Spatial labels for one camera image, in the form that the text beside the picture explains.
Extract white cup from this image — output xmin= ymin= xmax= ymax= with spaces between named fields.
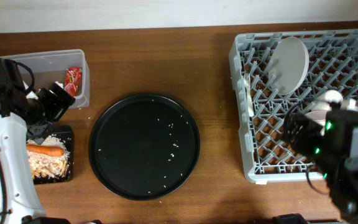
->
xmin=311 ymin=90 xmax=343 ymax=111

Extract red snack wrapper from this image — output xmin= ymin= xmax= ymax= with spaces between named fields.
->
xmin=64 ymin=67 xmax=83 ymax=97

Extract orange carrot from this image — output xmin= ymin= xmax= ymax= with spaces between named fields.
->
xmin=27 ymin=144 xmax=64 ymax=157

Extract light blue cup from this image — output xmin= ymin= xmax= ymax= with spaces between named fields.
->
xmin=341 ymin=98 xmax=358 ymax=112

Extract rice and food scraps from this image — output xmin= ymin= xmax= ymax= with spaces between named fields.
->
xmin=27 ymin=135 xmax=70 ymax=179

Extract white plate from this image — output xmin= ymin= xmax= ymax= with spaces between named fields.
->
xmin=268 ymin=37 xmax=309 ymax=95

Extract white plastic fork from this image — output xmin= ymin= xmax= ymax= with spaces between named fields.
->
xmin=244 ymin=73 xmax=254 ymax=117

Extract white bowl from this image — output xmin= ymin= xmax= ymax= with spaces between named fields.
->
xmin=305 ymin=108 xmax=331 ymax=126

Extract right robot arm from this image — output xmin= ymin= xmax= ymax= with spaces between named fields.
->
xmin=282 ymin=109 xmax=358 ymax=223

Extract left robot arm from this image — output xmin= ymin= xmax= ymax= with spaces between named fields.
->
xmin=0 ymin=58 xmax=75 ymax=223

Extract grey dishwasher rack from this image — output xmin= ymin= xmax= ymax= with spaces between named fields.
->
xmin=229 ymin=29 xmax=358 ymax=184

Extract black rectangular tray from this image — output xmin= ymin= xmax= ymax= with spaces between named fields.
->
xmin=27 ymin=126 xmax=75 ymax=185

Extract clear plastic bin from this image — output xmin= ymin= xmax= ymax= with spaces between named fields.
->
xmin=5 ymin=49 xmax=90 ymax=109

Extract round black serving tray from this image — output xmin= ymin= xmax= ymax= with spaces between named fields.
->
xmin=88 ymin=94 xmax=201 ymax=200

